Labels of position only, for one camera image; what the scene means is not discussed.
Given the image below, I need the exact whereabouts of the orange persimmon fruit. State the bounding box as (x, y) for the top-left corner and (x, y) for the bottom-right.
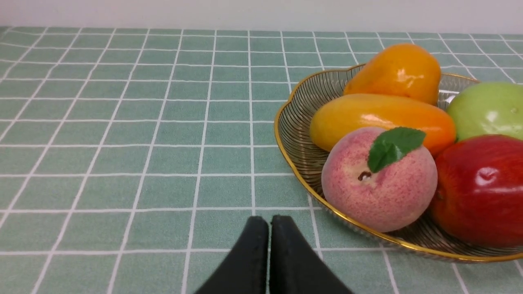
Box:
(343, 43), (442, 105)

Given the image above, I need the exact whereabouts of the green apple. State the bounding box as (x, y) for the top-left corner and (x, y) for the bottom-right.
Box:
(446, 82), (523, 141)

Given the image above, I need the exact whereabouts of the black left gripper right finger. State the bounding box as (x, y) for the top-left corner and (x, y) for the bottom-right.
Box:
(270, 215), (353, 294)

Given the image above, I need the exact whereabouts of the pink peach with leaf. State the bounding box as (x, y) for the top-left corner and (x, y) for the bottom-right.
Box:
(322, 127), (438, 232)

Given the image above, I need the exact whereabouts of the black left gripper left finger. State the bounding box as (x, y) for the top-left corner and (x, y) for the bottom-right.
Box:
(196, 216), (269, 294)

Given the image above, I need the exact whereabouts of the yellow orange mango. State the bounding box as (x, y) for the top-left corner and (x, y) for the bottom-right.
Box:
(309, 94), (456, 156)

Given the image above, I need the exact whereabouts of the red apple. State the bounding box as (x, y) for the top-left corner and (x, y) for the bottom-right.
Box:
(428, 135), (523, 247)

